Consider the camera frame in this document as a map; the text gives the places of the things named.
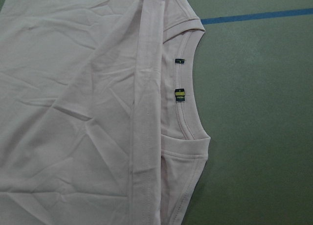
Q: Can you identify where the pink snoopy t-shirt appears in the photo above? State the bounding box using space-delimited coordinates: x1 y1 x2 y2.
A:
0 0 210 225

